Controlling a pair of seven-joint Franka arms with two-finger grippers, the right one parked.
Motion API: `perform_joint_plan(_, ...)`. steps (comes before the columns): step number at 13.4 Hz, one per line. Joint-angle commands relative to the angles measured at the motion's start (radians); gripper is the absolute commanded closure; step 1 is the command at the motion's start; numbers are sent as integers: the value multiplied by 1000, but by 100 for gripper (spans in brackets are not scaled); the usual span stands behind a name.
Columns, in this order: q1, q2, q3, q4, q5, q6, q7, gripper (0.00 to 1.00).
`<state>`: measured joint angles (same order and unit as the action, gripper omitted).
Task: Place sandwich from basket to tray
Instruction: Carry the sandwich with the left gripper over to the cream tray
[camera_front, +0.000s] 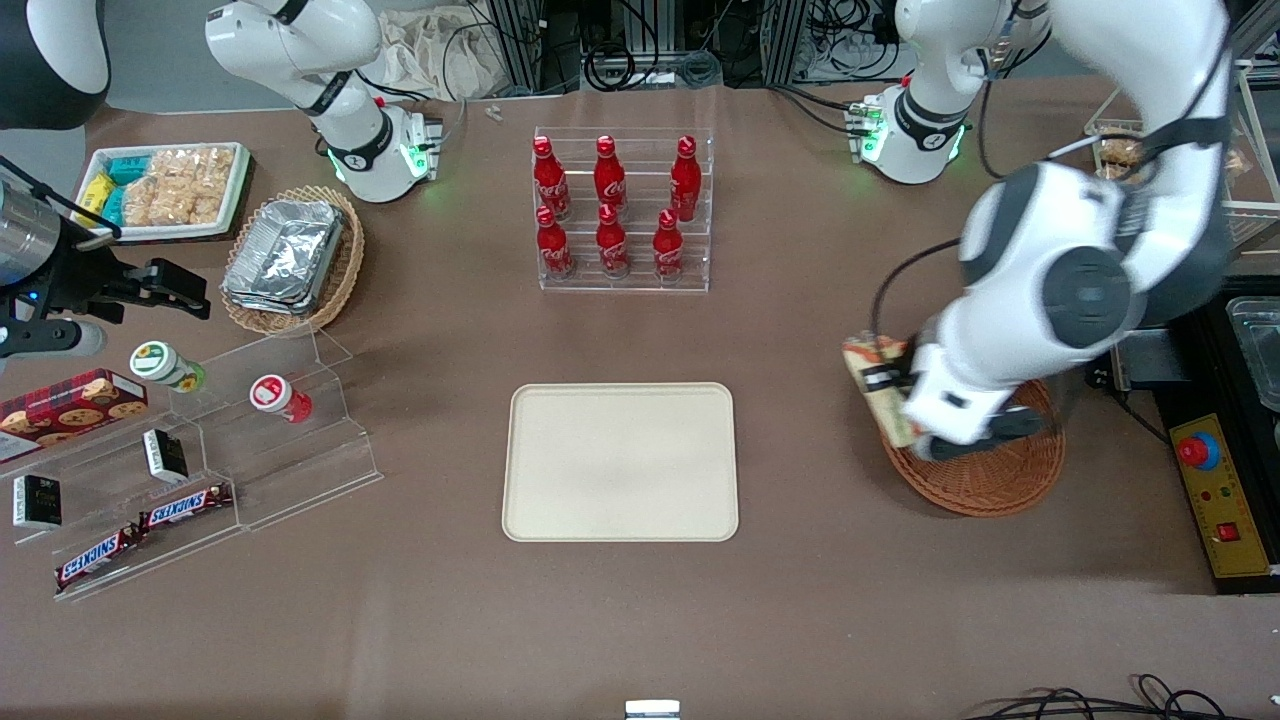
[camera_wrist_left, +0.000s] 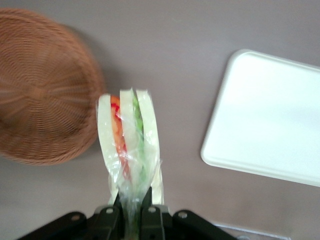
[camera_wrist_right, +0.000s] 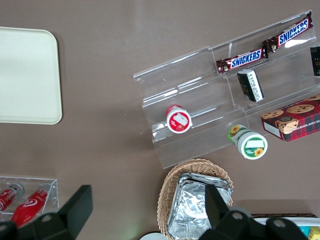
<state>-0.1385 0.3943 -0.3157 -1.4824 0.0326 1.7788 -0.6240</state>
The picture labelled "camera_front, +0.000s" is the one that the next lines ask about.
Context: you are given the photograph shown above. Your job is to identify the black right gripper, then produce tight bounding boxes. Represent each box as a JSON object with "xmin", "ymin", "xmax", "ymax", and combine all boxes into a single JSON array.
[{"xmin": 30, "ymin": 225, "xmax": 212, "ymax": 326}]

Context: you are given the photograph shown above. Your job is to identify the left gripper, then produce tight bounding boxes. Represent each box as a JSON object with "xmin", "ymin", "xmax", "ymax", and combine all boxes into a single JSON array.
[{"xmin": 862, "ymin": 340, "xmax": 1013, "ymax": 447}]

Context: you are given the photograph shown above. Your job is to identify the triangular sandwich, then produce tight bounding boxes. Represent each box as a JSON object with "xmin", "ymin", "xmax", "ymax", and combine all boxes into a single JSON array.
[{"xmin": 843, "ymin": 335, "xmax": 927, "ymax": 449}]

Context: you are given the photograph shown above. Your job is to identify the white rectangular snack tray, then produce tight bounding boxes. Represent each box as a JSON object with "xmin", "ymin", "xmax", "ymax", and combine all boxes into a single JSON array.
[{"xmin": 73, "ymin": 141, "xmax": 254, "ymax": 244}]

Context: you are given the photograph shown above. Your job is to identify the brown round wicker basket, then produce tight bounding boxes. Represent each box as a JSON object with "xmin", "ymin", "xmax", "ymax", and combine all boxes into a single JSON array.
[{"xmin": 880, "ymin": 378, "xmax": 1067, "ymax": 518}]

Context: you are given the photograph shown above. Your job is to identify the light oval wicker basket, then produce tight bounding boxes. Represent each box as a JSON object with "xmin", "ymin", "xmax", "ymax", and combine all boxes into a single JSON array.
[{"xmin": 220, "ymin": 185, "xmax": 366, "ymax": 336}]

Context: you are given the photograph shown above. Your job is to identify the beige rectangular tray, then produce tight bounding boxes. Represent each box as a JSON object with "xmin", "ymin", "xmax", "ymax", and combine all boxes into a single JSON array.
[{"xmin": 502, "ymin": 383, "xmax": 740, "ymax": 543}]

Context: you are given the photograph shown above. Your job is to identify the green lidded cup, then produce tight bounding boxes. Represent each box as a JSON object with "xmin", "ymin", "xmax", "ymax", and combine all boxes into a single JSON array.
[{"xmin": 129, "ymin": 340, "xmax": 208, "ymax": 394}]

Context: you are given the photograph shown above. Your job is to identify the clear rice cracker packet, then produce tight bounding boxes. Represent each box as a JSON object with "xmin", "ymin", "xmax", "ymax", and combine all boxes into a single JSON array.
[
  {"xmin": 150, "ymin": 147, "xmax": 237, "ymax": 224},
  {"xmin": 121, "ymin": 176, "xmax": 193, "ymax": 227}
]

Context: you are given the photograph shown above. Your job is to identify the stack of foil trays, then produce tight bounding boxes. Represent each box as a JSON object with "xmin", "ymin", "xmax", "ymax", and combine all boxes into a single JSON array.
[{"xmin": 221, "ymin": 198, "xmax": 346, "ymax": 317}]

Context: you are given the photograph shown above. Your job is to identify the red lidded cup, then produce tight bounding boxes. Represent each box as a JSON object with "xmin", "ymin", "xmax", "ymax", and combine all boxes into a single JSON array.
[{"xmin": 249, "ymin": 374, "xmax": 315, "ymax": 425}]

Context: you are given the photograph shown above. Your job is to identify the red cookie box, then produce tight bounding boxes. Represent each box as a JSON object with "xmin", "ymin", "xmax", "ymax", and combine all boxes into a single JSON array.
[{"xmin": 0, "ymin": 368, "xmax": 150, "ymax": 464}]

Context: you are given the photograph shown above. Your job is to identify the small black box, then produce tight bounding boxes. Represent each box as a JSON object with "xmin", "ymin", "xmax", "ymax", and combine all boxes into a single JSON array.
[
  {"xmin": 142, "ymin": 428, "xmax": 190, "ymax": 485},
  {"xmin": 12, "ymin": 474, "xmax": 63, "ymax": 530}
]

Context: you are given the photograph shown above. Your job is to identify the snickers chocolate bar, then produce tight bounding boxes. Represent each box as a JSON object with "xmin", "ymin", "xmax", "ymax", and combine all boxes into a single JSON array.
[
  {"xmin": 54, "ymin": 525, "xmax": 147, "ymax": 594},
  {"xmin": 137, "ymin": 483, "xmax": 235, "ymax": 532}
]

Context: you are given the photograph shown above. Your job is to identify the clear acrylic stepped shelf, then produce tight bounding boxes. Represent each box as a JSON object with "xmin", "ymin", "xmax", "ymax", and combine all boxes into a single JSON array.
[{"xmin": 0, "ymin": 325, "xmax": 385, "ymax": 604}]

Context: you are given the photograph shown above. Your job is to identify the red cola bottle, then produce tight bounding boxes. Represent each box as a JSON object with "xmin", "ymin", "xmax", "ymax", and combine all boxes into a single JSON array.
[
  {"xmin": 536, "ymin": 206, "xmax": 576, "ymax": 279},
  {"xmin": 653, "ymin": 209, "xmax": 686, "ymax": 281},
  {"xmin": 594, "ymin": 136, "xmax": 628, "ymax": 216},
  {"xmin": 596, "ymin": 204, "xmax": 631, "ymax": 278},
  {"xmin": 670, "ymin": 136, "xmax": 703, "ymax": 223},
  {"xmin": 533, "ymin": 136, "xmax": 571, "ymax": 221}
]

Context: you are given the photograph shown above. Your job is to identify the grey metal box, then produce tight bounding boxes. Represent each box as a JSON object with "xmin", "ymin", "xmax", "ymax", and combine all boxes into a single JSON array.
[{"xmin": 1088, "ymin": 330, "xmax": 1193, "ymax": 393}]

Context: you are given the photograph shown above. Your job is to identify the black base platform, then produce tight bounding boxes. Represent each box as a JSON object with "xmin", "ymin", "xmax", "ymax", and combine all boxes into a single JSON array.
[{"xmin": 1148, "ymin": 290, "xmax": 1280, "ymax": 597}]

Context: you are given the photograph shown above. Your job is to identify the clear acrylic bottle rack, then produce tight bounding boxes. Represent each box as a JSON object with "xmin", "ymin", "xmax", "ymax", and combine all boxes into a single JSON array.
[{"xmin": 533, "ymin": 126, "xmax": 714, "ymax": 294}]

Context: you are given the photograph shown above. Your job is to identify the beige cloth bag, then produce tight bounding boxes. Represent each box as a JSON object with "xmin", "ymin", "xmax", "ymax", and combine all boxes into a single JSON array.
[{"xmin": 374, "ymin": 8, "xmax": 503, "ymax": 102}]

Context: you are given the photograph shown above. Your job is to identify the yellow emergency stop box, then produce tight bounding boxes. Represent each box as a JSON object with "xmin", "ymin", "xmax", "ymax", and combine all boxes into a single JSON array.
[{"xmin": 1169, "ymin": 412, "xmax": 1277, "ymax": 582}]

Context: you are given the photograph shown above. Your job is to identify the clear plastic container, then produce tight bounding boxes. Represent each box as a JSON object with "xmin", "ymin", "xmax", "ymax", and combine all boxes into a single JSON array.
[{"xmin": 1224, "ymin": 295, "xmax": 1280, "ymax": 387}]

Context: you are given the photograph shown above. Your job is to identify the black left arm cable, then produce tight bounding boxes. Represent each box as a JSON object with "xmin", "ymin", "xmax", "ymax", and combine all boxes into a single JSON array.
[{"xmin": 868, "ymin": 238, "xmax": 963, "ymax": 343}]

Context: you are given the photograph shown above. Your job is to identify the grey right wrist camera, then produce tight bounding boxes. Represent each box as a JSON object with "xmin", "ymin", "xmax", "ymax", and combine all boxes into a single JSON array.
[{"xmin": 0, "ymin": 318, "xmax": 107, "ymax": 363}]

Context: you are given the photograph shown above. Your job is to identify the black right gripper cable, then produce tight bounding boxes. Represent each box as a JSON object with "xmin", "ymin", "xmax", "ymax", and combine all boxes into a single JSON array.
[{"xmin": 0, "ymin": 154, "xmax": 123, "ymax": 243}]

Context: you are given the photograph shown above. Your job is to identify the aluminium frame post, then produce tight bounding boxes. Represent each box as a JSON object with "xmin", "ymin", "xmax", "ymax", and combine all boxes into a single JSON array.
[
  {"xmin": 764, "ymin": 0, "xmax": 813, "ymax": 87},
  {"xmin": 484, "ymin": 0, "xmax": 547, "ymax": 93}
]

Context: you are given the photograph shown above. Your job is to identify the black floor cables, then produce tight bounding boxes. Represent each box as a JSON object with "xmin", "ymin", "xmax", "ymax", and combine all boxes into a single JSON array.
[{"xmin": 962, "ymin": 674, "xmax": 1233, "ymax": 720}]

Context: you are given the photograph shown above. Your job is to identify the white wire rack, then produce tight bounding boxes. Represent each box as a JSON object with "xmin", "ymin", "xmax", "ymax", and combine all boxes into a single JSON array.
[{"xmin": 1084, "ymin": 57, "xmax": 1280, "ymax": 251}]

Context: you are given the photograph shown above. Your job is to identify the black cable coil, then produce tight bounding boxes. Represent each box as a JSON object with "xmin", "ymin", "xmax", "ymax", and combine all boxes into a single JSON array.
[{"xmin": 584, "ymin": 40, "xmax": 663, "ymax": 93}]

